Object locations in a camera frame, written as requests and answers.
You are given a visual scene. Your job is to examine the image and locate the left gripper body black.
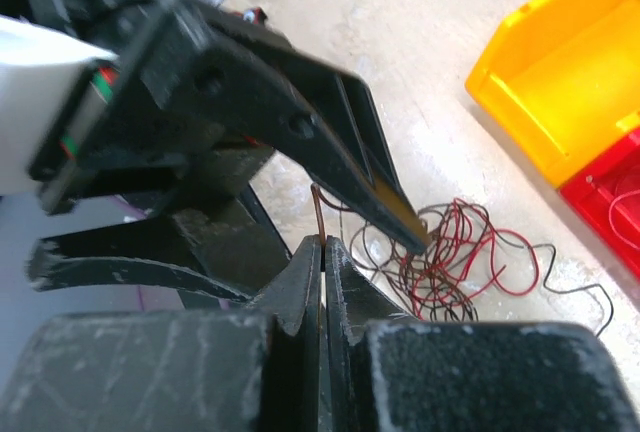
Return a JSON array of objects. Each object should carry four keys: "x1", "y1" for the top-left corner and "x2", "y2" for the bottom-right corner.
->
[{"x1": 27, "y1": 0, "x2": 274, "y2": 215}]

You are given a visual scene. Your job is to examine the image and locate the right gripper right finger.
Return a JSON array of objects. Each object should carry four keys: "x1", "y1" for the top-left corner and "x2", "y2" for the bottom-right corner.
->
[{"x1": 325, "y1": 237, "x2": 639, "y2": 431}]

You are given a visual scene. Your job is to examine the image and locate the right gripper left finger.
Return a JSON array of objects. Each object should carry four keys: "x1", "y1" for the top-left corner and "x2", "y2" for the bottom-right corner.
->
[{"x1": 1, "y1": 236, "x2": 320, "y2": 431}]

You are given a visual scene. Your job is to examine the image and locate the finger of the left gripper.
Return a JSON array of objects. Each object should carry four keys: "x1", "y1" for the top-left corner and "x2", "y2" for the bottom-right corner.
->
[
  {"x1": 206, "y1": 16, "x2": 428, "y2": 254},
  {"x1": 27, "y1": 209, "x2": 290, "y2": 303}
]

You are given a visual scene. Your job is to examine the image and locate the brown cable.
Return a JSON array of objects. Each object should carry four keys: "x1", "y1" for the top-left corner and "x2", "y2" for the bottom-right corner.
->
[{"x1": 309, "y1": 182, "x2": 351, "y2": 248}]

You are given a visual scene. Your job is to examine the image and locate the red black cables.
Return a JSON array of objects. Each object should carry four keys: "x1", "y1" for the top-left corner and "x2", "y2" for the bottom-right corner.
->
[{"x1": 339, "y1": 196, "x2": 615, "y2": 338}]

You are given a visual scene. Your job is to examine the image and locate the yellow plastic bin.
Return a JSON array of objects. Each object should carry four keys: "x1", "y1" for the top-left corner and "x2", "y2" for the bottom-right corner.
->
[{"x1": 465, "y1": 0, "x2": 639, "y2": 188}]

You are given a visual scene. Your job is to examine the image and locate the red plastic bin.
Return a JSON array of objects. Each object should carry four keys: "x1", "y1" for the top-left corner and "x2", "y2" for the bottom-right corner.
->
[{"x1": 560, "y1": 130, "x2": 639, "y2": 277}]

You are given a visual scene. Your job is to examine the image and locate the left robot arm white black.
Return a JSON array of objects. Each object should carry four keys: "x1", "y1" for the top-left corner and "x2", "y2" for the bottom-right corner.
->
[{"x1": 1, "y1": 0, "x2": 428, "y2": 302}]

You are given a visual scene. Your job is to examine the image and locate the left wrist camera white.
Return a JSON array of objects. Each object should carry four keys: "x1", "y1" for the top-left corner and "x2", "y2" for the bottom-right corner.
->
[{"x1": 1, "y1": 16, "x2": 117, "y2": 195}]

